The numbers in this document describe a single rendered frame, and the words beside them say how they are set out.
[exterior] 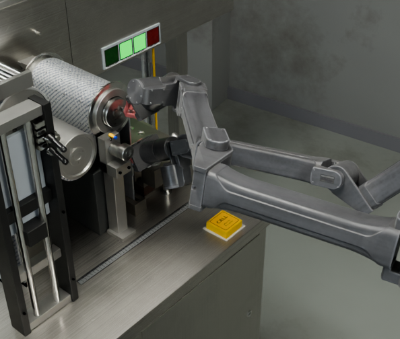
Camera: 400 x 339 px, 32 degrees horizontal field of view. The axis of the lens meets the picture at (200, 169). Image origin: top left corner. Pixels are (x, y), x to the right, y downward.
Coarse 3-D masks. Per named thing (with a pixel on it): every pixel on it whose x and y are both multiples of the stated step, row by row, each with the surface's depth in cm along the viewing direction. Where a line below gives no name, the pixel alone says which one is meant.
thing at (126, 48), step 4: (128, 40) 216; (120, 44) 214; (124, 44) 215; (128, 44) 216; (120, 48) 214; (124, 48) 216; (128, 48) 217; (124, 52) 216; (128, 52) 218; (132, 52) 219; (124, 56) 217
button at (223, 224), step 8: (216, 216) 191; (224, 216) 191; (232, 216) 191; (208, 224) 189; (216, 224) 188; (224, 224) 188; (232, 224) 188; (240, 224) 190; (216, 232) 188; (224, 232) 186; (232, 232) 188
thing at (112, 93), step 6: (42, 60) 183; (108, 90) 170; (114, 90) 170; (120, 90) 172; (102, 96) 169; (108, 96) 169; (120, 96) 173; (102, 102) 169; (96, 108) 168; (102, 108) 169; (96, 114) 169; (96, 120) 169; (96, 126) 171; (102, 126) 172; (108, 126) 174; (120, 126) 177; (102, 132) 173
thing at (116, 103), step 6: (114, 96) 172; (108, 102) 170; (114, 102) 170; (120, 102) 172; (108, 108) 169; (114, 108) 171; (120, 108) 173; (102, 114) 170; (108, 114) 170; (114, 114) 172; (120, 114) 174; (102, 120) 171; (108, 120) 171; (114, 120) 172; (120, 120) 174; (114, 126) 173
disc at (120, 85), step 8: (104, 88) 168; (112, 88) 171; (120, 88) 173; (96, 96) 167; (96, 104) 168; (88, 112) 168; (88, 120) 168; (96, 128) 172; (120, 128) 178; (96, 136) 173
